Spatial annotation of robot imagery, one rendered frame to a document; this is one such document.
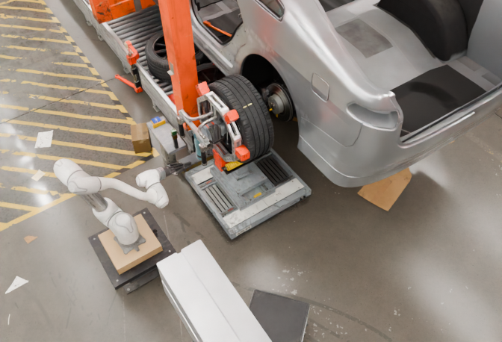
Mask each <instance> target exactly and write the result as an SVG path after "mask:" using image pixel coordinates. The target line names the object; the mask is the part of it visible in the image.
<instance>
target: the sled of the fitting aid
mask: <svg viewBox="0 0 502 342"><path fill-rule="evenodd" d="M210 173H211V175H212V176H213V177H214V179H215V180H216V181H217V183H218V184H219V185H220V186H221V187H222V188H223V190H224V191H225V192H226V194H227V195H228V196H229V198H230V199H231V200H232V201H233V202H234V203H235V205H236V206H237V207H238V209H239V210H240V211H242V210H243V209H245V208H248V207H249V206H251V205H253V204H255V203H257V202H258V201H260V200H262V199H264V198H265V197H267V196H269V195H271V194H272V193H275V192H276V187H275V186H274V184H273V183H272V182H271V181H270V180H269V179H268V178H267V181H266V182H265V183H263V184H261V185H259V186H257V187H255V188H253V189H252V190H250V191H248V192H246V193H244V194H243V195H241V196H237V195H236V194H235V192H234V191H233V190H232V188H231V187H230V186H229V185H228V184H227V183H226V181H225V180H224V179H223V177H222V176H221V175H220V174H219V172H218V171H216V169H215V168H214V166H212V167H210ZM263 174H264V173H263ZM266 177H267V176H266Z"/></svg>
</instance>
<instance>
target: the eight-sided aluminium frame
mask: <svg viewBox="0 0 502 342"><path fill-rule="evenodd" d="M206 100H208V101H209V102H210V103H211V104H212V106H213V107H214V108H215V109H216V110H217V111H218V112H219V113H220V115H221V116H222V118H223V121H224V123H225V125H226V128H227V130H228V132H229V135H230V137H231V140H232V154H230V153H229V152H228V151H227V150H226V149H225V147H224V146H223V145H222V144H221V143H220V142H218V143H215V144H213V145H214V149H215V150H216V152H217V153H218V154H219V155H220V157H221V158H222V159H223V160H224V161H225V162H230V161H234V162H235V161H237V160H239V158H238V157H237V156H236V155H235V148H237V147H239V146H241V141H242V139H241V134H240V133H239V131H238V128H237V126H236V124H235V122H231V126H232V128H233V130H234V133H233V131H232V128H231V126H230V124H228V125H227V123H226V121H225V119H224V117H223V115H224V114H225V113H226V112H229V111H230V110H229V109H228V107H227V106H225V105H224V103H223V102H222V101H221V100H220V99H219V98H218V97H217V96H216V95H215V93H213V91H212V92H210V93H206V94H205V95H203V96H200V97H199V98H197V100H196V101H197V106H198V112H199V116H201V115H203V114H206V113H208V112H207V104H206ZM216 102H217V103H218V104H219V105H220V106H219V105H218V104H217V103H216ZM202 109H203V114H202ZM206 120H208V117H206V118H203V119H200V120H199V121H200V123H203V122H204V121H206ZM217 145H218V146H219V147H220V149H221V150H222V151H223V152H224V154H223V153H222V152H221V150H220V149H219V148H218V147H217Z"/></svg>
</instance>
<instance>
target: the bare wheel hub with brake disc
mask: <svg viewBox="0 0 502 342"><path fill-rule="evenodd" d="M267 88H268V90H269V91H270V97H269V98H268V104H269V106H270V103H271V102H273V103H274V104H275V106H276V109H275V110H273V109H272V112H273V113H274V114H275V116H276V115H277V114H278V117H277V118H278V119H280V120H281V121H283V122H287V121H288V120H290V119H291V118H292V116H293V108H292V104H291V100H290V99H289V97H288V94H287V93H286V92H285V90H284V89H283V88H282V87H281V86H280V85H278V84H275V83H273V84H270V85H269V86H268V87H267ZM270 109H271V108H270Z"/></svg>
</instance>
